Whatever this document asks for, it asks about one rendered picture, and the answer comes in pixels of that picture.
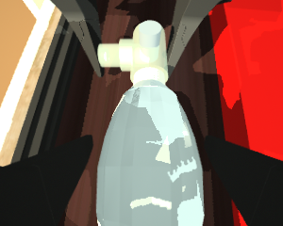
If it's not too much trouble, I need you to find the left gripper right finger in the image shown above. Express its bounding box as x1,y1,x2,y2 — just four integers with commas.
204,136,283,226

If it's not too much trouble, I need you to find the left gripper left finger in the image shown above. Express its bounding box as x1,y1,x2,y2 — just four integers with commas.
0,135,93,226

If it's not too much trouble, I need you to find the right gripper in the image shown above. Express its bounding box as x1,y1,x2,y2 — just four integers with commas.
50,0,232,80

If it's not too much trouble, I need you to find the red tray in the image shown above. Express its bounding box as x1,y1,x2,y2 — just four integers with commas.
209,0,283,160

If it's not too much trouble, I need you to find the white resuscitator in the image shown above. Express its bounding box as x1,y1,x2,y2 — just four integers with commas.
96,21,204,226

